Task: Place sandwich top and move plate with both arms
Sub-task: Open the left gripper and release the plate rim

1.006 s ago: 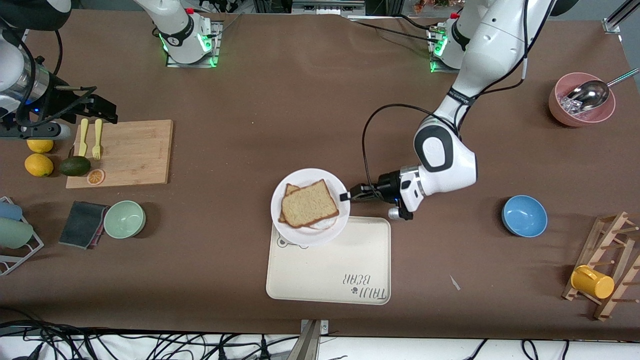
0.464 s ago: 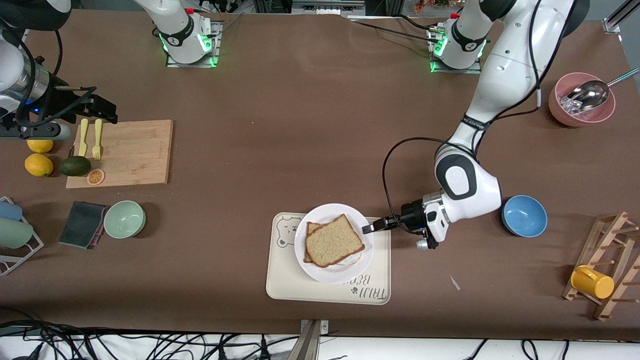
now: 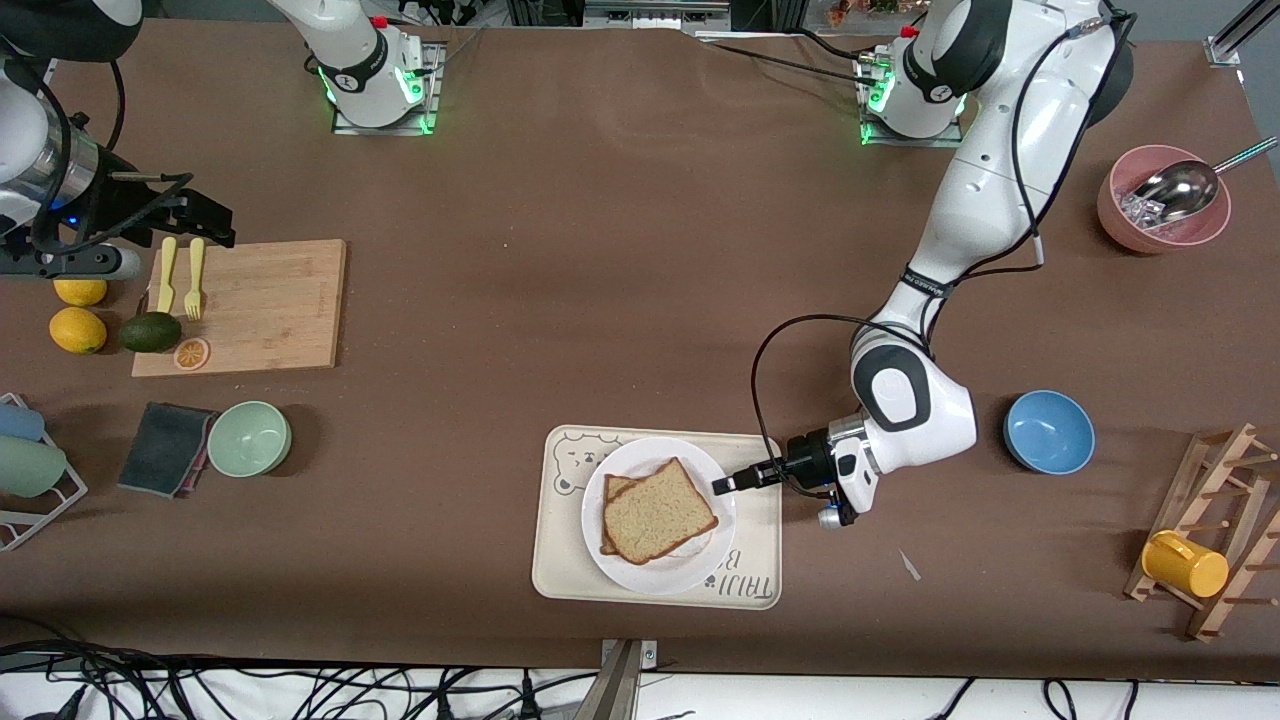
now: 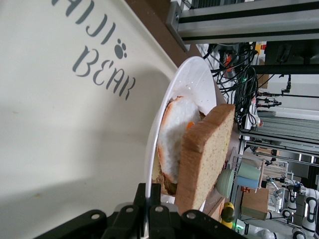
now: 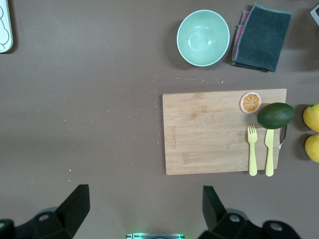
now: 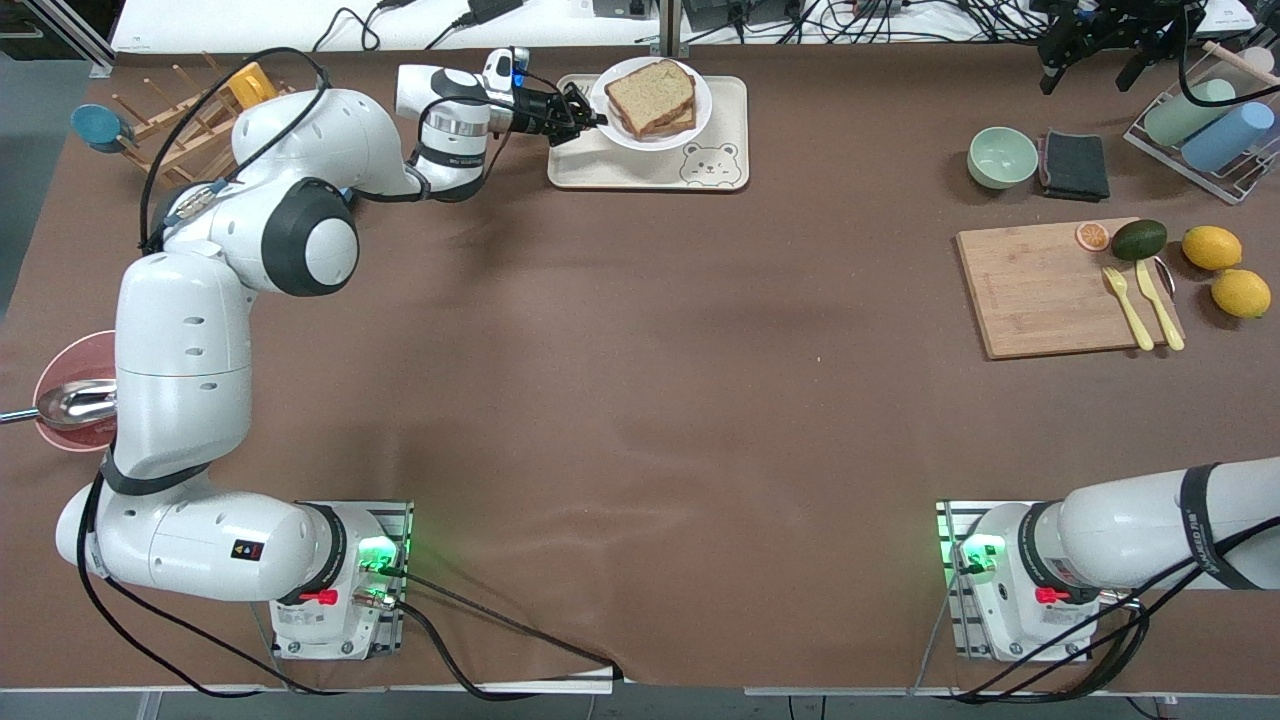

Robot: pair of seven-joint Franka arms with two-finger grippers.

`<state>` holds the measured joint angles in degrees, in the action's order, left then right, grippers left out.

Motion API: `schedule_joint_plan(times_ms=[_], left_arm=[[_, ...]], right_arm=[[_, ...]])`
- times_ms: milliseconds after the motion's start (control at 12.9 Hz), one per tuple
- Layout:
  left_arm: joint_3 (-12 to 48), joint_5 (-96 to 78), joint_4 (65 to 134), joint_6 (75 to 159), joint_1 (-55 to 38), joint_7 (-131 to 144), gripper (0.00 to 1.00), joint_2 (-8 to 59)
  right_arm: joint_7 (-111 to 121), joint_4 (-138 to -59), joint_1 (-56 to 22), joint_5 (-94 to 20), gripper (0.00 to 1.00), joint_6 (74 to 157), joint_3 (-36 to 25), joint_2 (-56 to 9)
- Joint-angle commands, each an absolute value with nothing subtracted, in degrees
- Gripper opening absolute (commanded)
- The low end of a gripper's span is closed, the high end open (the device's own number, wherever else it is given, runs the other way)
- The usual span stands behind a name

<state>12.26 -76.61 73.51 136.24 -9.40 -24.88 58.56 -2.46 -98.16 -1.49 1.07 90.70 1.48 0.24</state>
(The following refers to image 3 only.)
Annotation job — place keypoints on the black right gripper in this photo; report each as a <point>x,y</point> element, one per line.
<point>150,214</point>

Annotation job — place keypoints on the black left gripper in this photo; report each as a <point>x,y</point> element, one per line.
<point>808,462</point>

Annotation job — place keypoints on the white round plate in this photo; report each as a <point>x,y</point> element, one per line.
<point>660,578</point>

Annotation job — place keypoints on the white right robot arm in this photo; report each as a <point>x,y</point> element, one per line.
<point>350,60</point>

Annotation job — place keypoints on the yellow plastic fork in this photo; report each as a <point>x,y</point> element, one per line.
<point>195,280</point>

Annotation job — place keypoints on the yellow plastic knife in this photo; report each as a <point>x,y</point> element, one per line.
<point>166,275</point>

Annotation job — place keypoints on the cream bear print tray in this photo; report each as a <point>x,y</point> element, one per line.
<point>750,560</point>

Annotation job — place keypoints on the small metal utensil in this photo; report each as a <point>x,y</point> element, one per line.
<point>146,300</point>

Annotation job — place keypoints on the wooden cutting board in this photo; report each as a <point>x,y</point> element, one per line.
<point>270,300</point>

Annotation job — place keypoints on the green avocado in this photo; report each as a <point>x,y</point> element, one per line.
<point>150,332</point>

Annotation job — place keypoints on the orange slice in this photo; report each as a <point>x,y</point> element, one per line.
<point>191,354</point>

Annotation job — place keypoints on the yellow lemon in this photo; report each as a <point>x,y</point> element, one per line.
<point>78,330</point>
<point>80,293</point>

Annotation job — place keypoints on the small white paper scrap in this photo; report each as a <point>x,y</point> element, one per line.
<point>909,565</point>

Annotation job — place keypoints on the pale green bowl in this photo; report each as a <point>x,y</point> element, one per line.
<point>249,438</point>

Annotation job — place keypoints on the dark grey cloth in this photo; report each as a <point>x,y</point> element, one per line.
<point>160,448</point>

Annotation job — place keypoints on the pink cloth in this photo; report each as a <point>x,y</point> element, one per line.
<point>200,472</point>

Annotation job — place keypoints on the pale blue cup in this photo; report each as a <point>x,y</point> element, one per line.
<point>18,421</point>

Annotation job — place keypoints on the pale green cup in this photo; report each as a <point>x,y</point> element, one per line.
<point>30,466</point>

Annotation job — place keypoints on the blue bowl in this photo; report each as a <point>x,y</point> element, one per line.
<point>1048,432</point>

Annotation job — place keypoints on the yellow mug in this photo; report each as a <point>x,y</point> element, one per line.
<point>1185,565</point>

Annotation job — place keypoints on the pink bowl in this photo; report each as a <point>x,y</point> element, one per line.
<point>1125,235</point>

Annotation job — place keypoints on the clear ice cubes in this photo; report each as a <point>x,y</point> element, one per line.
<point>1140,212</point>

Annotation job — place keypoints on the wooden peg rack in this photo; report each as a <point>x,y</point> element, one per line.
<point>1225,470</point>

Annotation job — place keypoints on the metal scoop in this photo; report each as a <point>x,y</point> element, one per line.
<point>1180,190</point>

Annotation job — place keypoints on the metal stand bracket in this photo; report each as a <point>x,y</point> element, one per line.
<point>625,680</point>

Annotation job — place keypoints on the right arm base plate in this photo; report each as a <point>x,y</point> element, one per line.
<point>432,90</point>

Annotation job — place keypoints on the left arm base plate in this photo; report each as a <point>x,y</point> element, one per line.
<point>915,140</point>

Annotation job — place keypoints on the aluminium frame bar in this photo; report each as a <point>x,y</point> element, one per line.
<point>1245,28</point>

